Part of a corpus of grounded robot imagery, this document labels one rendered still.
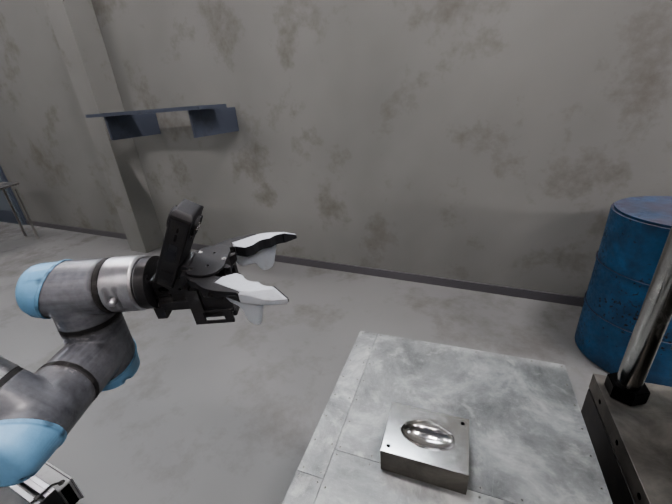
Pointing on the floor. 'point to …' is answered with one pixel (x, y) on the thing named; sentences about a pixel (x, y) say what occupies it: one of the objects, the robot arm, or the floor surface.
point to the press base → (616, 483)
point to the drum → (625, 284)
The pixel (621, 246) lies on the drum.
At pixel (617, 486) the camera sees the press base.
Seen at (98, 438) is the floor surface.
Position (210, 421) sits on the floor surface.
